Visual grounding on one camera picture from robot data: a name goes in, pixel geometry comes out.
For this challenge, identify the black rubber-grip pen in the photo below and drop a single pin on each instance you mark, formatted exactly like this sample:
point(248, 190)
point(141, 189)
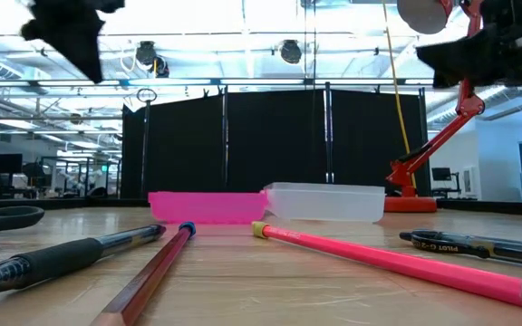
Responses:
point(61, 258)

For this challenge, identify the large dark monitor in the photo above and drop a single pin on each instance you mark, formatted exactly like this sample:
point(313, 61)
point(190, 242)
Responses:
point(6, 164)

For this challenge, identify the small dark monitor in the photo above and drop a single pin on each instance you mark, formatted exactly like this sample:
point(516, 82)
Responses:
point(441, 174)

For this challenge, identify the pink pencil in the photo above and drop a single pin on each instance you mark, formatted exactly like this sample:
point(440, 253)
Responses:
point(401, 265)

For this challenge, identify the black curtain screen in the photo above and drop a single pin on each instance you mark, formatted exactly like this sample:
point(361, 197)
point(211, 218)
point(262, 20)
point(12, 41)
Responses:
point(184, 145)

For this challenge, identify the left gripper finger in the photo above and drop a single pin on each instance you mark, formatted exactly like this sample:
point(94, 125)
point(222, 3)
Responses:
point(80, 41)

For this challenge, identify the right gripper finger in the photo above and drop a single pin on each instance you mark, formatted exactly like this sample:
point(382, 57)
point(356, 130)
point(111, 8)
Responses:
point(460, 59)

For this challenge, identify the brown pencil blue eraser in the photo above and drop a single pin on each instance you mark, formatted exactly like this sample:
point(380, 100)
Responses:
point(152, 276)

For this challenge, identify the red desk lamp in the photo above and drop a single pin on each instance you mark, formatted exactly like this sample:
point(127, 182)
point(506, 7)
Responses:
point(410, 204)

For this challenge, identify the black ceiling spotlight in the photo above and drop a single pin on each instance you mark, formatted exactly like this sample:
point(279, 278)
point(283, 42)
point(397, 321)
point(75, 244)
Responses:
point(146, 52)
point(291, 51)

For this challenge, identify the pink perforated box lid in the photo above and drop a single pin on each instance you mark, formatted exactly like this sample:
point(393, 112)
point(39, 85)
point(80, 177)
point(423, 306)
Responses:
point(206, 207)

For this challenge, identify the black Pilot pen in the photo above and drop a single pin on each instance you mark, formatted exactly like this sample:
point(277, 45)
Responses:
point(469, 246)

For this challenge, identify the clear plastic supply box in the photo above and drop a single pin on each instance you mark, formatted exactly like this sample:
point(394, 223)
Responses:
point(324, 204)

